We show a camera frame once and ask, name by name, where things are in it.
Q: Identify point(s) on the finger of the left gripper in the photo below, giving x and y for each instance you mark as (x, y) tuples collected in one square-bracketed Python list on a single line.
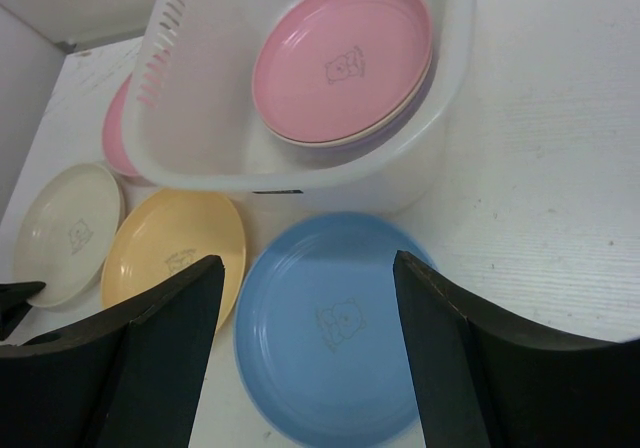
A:
[(14, 304)]

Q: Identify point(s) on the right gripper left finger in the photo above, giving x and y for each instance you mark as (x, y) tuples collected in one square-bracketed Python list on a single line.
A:
[(128, 376)]

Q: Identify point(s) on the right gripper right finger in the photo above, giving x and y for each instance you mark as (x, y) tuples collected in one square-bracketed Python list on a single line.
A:
[(486, 377)]

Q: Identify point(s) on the cream plate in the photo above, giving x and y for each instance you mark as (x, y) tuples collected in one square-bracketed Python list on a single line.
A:
[(67, 232), (357, 134)]

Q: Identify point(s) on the yellow plate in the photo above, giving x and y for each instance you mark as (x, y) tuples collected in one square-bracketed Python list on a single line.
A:
[(168, 232)]

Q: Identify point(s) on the blue plate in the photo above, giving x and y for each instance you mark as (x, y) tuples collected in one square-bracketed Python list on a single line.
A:
[(317, 334)]

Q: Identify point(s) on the pink plate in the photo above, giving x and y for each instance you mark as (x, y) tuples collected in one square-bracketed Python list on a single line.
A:
[(330, 68), (112, 140)]

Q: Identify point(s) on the purple plate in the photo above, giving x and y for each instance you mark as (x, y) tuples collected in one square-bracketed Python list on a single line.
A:
[(390, 128)]

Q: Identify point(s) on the white plastic bin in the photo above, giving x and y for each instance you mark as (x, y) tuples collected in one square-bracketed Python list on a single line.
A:
[(190, 122)]

